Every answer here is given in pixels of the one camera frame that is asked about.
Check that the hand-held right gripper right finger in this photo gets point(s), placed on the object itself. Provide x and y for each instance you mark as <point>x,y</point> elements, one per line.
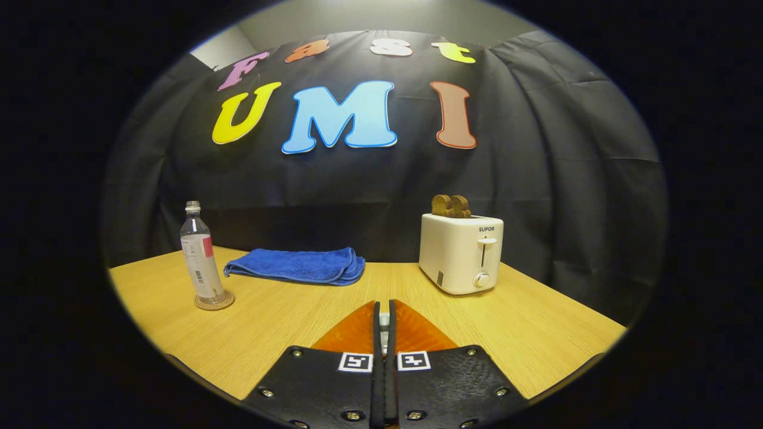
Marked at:
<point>392,399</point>

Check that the black backdrop cloth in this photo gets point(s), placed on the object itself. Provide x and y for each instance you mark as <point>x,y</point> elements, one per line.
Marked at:
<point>566,179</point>

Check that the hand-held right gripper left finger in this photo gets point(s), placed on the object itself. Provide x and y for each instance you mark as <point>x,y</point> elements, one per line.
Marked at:
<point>377,399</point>

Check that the clear plastic water bottle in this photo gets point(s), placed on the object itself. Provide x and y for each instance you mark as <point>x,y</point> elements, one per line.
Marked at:
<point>201,262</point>

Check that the white toaster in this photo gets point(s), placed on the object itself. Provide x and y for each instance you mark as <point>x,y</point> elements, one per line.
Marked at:
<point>456,253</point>

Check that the folded blue towel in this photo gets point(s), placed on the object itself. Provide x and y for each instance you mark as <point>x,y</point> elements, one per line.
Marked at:
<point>298,265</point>

